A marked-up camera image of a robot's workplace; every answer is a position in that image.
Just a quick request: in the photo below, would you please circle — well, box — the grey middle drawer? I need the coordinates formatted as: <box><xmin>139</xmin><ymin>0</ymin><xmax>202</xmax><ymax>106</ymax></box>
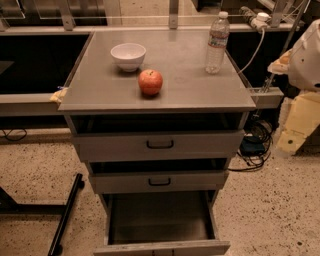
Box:
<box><xmin>89</xmin><ymin>170</ymin><xmax>228</xmax><ymax>194</ymax></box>

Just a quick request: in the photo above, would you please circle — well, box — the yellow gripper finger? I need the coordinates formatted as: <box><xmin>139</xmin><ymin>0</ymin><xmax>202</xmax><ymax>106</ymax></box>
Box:
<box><xmin>267</xmin><ymin>50</ymin><xmax>291</xmax><ymax>75</ymax></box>
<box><xmin>276</xmin><ymin>92</ymin><xmax>320</xmax><ymax>155</ymax></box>

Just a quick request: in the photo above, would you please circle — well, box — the white ceramic bowl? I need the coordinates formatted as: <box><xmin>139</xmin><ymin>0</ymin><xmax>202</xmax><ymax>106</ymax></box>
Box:
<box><xmin>110</xmin><ymin>43</ymin><xmax>146</xmax><ymax>72</ymax></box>

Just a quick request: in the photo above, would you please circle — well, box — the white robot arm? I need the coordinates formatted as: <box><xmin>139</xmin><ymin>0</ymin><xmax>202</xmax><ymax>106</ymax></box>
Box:
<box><xmin>268</xmin><ymin>19</ymin><xmax>320</xmax><ymax>155</ymax></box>

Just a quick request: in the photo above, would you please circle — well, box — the grey drawer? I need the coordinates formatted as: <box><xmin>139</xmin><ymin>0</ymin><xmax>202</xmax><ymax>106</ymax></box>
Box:
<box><xmin>72</xmin><ymin>130</ymin><xmax>244</xmax><ymax>162</ymax></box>
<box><xmin>93</xmin><ymin>190</ymin><xmax>232</xmax><ymax>256</ymax></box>
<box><xmin>89</xmin><ymin>170</ymin><xmax>228</xmax><ymax>194</ymax></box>

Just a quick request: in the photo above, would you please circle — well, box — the red apple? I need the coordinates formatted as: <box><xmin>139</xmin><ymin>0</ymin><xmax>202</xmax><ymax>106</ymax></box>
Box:
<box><xmin>138</xmin><ymin>69</ymin><xmax>163</xmax><ymax>96</ymax></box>

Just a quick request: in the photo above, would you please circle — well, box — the white power cable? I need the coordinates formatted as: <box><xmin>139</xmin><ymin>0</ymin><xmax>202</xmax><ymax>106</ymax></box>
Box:
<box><xmin>237</xmin><ymin>27</ymin><xmax>266</xmax><ymax>75</ymax></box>

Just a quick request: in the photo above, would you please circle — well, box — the clear plastic water bottle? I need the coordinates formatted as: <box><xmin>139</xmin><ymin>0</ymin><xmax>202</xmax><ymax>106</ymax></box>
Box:
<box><xmin>205</xmin><ymin>11</ymin><xmax>230</xmax><ymax>74</ymax></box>

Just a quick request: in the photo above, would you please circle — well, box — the yellow tape piece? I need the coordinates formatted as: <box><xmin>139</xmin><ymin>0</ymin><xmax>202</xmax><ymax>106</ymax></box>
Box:
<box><xmin>50</xmin><ymin>87</ymin><xmax>68</xmax><ymax>104</ymax></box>

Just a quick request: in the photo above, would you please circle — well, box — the grey drawer cabinet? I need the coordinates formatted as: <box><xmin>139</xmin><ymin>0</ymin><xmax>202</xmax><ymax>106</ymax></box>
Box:
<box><xmin>60</xmin><ymin>30</ymin><xmax>254</xmax><ymax>256</ymax></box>

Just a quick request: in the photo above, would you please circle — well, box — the black metal floor stand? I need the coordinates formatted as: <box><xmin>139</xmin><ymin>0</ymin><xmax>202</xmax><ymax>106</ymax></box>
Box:
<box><xmin>0</xmin><ymin>173</ymin><xmax>85</xmax><ymax>256</ymax></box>

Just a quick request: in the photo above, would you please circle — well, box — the grey top drawer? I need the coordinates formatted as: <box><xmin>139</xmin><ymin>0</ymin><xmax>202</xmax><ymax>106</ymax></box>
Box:
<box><xmin>72</xmin><ymin>130</ymin><xmax>244</xmax><ymax>162</ymax></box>

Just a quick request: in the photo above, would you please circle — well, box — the black cable bundle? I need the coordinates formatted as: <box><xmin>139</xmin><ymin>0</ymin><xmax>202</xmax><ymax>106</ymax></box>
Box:
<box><xmin>228</xmin><ymin>119</ymin><xmax>274</xmax><ymax>173</ymax></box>

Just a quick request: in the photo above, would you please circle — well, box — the grey bottom drawer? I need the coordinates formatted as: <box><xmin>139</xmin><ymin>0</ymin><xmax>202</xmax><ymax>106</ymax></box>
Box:
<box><xmin>93</xmin><ymin>190</ymin><xmax>232</xmax><ymax>256</ymax></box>

